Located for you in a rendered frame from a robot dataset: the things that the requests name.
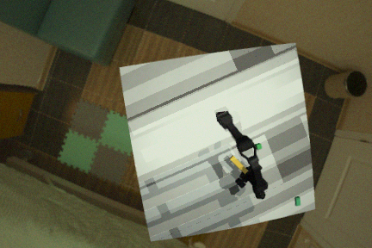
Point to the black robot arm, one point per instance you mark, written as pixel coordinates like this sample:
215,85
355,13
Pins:
244,143

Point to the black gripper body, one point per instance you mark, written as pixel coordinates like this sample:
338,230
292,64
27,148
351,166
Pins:
242,182

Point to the yellow bar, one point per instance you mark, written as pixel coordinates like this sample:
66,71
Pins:
240,166

